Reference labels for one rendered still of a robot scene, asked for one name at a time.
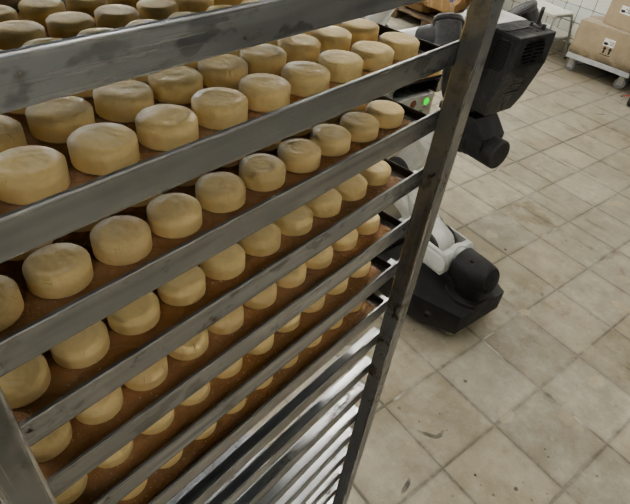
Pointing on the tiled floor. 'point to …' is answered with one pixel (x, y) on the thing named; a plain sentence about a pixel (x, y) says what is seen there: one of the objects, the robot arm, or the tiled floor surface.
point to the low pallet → (414, 15)
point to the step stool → (556, 18)
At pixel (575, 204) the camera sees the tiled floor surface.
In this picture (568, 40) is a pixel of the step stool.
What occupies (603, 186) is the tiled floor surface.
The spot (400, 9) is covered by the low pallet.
